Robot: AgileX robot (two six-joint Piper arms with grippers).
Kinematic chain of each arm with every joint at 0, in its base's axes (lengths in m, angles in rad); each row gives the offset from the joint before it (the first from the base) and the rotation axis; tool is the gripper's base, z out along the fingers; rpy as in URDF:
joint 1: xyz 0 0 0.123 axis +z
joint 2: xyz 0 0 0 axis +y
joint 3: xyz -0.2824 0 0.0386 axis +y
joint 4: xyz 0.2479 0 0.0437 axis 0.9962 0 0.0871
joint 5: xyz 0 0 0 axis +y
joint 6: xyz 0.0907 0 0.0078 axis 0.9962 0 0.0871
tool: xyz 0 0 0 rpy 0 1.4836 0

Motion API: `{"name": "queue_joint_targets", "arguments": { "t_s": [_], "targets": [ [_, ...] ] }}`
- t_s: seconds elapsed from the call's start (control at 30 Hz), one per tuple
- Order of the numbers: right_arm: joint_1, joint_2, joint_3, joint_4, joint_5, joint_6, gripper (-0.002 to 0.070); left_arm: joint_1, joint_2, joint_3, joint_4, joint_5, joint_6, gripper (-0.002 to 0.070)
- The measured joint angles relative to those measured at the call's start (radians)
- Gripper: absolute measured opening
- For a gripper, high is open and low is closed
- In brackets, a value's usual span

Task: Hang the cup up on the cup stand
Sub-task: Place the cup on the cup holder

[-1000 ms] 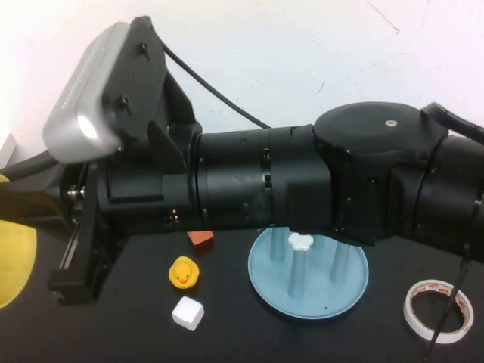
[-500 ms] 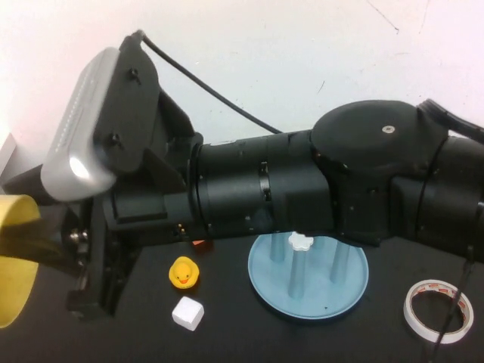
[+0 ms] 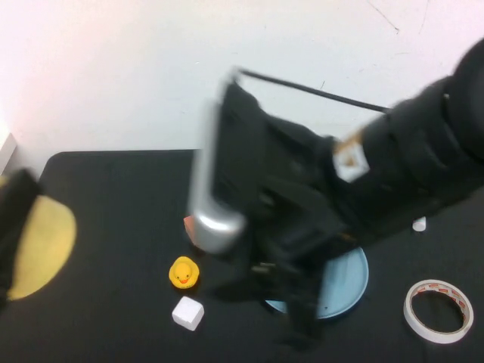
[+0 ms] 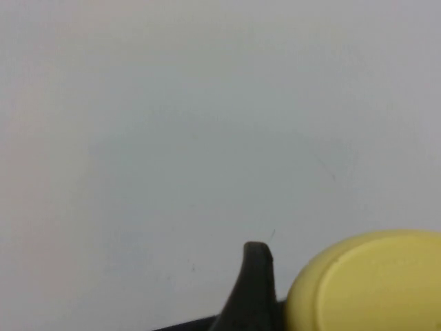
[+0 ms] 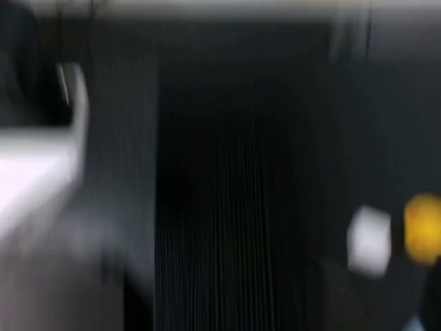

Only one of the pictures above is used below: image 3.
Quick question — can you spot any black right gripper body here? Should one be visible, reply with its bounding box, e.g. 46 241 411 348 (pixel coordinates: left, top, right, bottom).
215 81 358 274

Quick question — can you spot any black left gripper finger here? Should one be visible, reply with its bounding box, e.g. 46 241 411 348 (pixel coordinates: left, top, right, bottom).
0 168 43 303

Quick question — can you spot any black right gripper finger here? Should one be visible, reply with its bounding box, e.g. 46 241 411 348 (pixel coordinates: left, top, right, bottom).
241 264 292 303
285 260 327 343

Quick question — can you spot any yellow plastic cup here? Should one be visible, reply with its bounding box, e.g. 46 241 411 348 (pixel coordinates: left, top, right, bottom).
7 195 78 302

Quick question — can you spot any blue cup stand with pegs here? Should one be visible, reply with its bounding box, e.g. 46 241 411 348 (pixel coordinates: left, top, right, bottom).
264 246 370 321

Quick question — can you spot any white foam cube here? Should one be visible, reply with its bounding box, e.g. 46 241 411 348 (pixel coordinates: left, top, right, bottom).
172 296 205 333

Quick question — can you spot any yellow rubber duck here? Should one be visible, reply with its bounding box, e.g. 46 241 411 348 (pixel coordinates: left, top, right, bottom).
168 256 200 291

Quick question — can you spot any orange foam cube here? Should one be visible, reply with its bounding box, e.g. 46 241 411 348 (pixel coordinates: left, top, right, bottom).
183 215 196 245

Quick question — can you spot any white adhesive tape roll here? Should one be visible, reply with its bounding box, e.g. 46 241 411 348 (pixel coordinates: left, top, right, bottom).
402 279 474 345

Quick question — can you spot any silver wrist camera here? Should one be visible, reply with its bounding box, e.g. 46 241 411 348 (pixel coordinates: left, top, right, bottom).
188 98 249 255

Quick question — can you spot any black camera cable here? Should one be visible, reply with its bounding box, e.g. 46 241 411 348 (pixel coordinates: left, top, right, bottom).
232 67 390 113

